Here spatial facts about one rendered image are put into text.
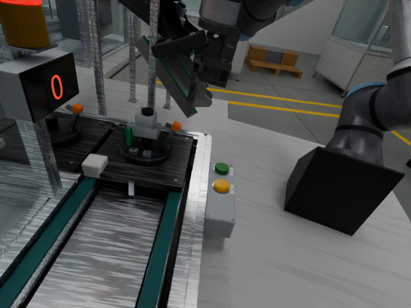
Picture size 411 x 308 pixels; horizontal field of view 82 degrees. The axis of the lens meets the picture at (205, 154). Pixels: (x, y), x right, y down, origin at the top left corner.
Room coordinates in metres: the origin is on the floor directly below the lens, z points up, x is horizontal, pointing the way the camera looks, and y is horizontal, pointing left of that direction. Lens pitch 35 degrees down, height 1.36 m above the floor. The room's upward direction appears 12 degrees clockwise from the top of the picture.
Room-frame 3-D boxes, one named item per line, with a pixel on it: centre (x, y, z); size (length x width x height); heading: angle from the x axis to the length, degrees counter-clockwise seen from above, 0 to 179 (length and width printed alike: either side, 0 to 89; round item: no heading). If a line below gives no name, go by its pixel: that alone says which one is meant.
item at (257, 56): (6.00, -1.16, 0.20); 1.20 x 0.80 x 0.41; 101
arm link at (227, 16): (0.54, 0.03, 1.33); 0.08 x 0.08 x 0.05
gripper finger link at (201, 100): (0.53, 0.04, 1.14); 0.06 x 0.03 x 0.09; 95
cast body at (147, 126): (0.52, 0.17, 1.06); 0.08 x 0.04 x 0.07; 92
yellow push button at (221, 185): (0.45, -0.06, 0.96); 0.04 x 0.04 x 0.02
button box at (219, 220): (0.45, -0.06, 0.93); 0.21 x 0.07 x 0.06; 3
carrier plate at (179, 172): (0.52, 0.16, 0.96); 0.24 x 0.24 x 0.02; 3
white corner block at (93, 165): (0.42, 0.26, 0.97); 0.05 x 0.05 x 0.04; 3
